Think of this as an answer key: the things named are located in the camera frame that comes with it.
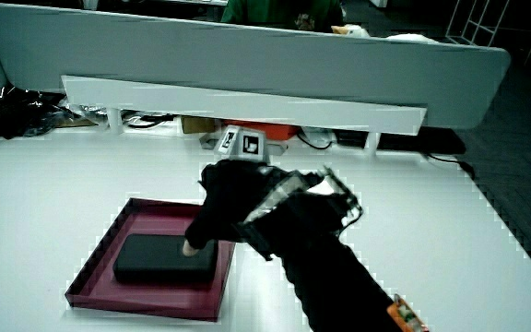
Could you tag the person's right hand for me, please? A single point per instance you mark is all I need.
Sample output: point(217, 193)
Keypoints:
point(233, 193)

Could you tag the black battery pack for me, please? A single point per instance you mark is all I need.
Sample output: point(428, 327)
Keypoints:
point(155, 258)

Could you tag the maroon square plate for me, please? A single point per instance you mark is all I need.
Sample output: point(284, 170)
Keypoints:
point(155, 299)

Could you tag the person's right forearm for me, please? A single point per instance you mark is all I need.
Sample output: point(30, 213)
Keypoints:
point(334, 290)

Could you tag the orange box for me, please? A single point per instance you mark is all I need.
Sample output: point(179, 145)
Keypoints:
point(274, 130)

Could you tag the brown cardboard box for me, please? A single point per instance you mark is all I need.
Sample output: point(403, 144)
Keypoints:
point(198, 124)

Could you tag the white desk shelf riser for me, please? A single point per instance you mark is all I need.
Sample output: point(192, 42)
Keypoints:
point(247, 106)

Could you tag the large grey desk divider panel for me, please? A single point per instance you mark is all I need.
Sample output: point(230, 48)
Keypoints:
point(247, 60)

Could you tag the black power strip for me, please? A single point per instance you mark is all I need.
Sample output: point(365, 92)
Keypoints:
point(413, 143)

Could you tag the white duck plush toy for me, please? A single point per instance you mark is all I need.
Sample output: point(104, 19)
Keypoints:
point(355, 31)

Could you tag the orange patterned armband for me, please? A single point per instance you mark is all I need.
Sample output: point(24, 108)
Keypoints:
point(406, 318)

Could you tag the black plastic bags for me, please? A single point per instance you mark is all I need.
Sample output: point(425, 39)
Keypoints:
point(12, 113)

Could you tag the white metal rack frame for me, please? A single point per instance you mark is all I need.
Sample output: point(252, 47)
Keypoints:
point(477, 27)

